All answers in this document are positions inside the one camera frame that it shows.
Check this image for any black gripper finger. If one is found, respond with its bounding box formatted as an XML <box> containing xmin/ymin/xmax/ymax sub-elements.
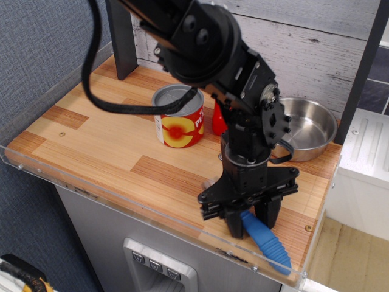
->
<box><xmin>225</xmin><ymin>210</ymin><xmax>244</xmax><ymax>239</ymax></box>
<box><xmin>255</xmin><ymin>196</ymin><xmax>282</xmax><ymax>229</ymax></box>

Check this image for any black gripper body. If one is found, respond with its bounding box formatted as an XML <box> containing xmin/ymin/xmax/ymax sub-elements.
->
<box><xmin>198</xmin><ymin>160</ymin><xmax>300</xmax><ymax>220</ymax></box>

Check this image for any blue handled metal fork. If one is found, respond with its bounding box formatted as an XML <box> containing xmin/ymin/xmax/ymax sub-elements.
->
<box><xmin>238</xmin><ymin>209</ymin><xmax>292</xmax><ymax>276</ymax></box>

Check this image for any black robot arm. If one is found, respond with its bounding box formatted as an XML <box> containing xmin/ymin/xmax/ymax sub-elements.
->
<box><xmin>123</xmin><ymin>1</ymin><xmax>298</xmax><ymax>238</ymax></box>

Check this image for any red bell pepper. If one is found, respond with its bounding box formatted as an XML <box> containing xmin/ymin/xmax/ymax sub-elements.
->
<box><xmin>212</xmin><ymin>100</ymin><xmax>227</xmax><ymax>136</ymax></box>

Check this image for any red yellow food can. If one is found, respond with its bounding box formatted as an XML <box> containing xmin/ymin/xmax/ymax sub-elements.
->
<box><xmin>151</xmin><ymin>84</ymin><xmax>204</xmax><ymax>148</ymax></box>

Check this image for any small steel pan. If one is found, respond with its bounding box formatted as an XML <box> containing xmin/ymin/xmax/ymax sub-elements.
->
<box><xmin>281</xmin><ymin>97</ymin><xmax>337</xmax><ymax>162</ymax></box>

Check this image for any white toy sink unit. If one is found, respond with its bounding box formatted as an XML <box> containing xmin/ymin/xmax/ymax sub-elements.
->
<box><xmin>324</xmin><ymin>109</ymin><xmax>388</xmax><ymax>240</ymax></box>

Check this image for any silver dispenser button panel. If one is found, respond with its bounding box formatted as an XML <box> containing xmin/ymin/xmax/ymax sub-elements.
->
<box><xmin>123</xmin><ymin>238</ymin><xmax>198</xmax><ymax>291</ymax></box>

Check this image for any clear acrylic table guard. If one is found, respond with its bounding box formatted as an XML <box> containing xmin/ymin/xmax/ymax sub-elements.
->
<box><xmin>1</xmin><ymin>41</ymin><xmax>341</xmax><ymax>291</ymax></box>

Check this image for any grey toy fridge cabinet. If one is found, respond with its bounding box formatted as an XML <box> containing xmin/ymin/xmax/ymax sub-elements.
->
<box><xmin>57</xmin><ymin>187</ymin><xmax>281</xmax><ymax>291</ymax></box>

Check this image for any yellow object at corner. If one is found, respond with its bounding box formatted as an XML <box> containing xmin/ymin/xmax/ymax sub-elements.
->
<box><xmin>22</xmin><ymin>276</ymin><xmax>54</xmax><ymax>292</ymax></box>

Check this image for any dark grey right post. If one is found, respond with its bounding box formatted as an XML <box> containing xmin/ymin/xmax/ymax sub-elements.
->
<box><xmin>334</xmin><ymin>0</ymin><xmax>388</xmax><ymax>145</ymax></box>

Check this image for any dark grey post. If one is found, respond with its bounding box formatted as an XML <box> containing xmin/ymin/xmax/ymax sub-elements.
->
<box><xmin>334</xmin><ymin>0</ymin><xmax>388</xmax><ymax>145</ymax></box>
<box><xmin>105</xmin><ymin>0</ymin><xmax>138</xmax><ymax>80</ymax></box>

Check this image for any dark grey left post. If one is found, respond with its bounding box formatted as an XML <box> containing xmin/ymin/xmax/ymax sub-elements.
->
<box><xmin>105</xmin><ymin>0</ymin><xmax>138</xmax><ymax>80</ymax></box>

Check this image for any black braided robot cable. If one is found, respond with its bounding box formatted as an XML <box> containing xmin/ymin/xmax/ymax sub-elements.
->
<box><xmin>81</xmin><ymin>0</ymin><xmax>198</xmax><ymax>116</ymax></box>

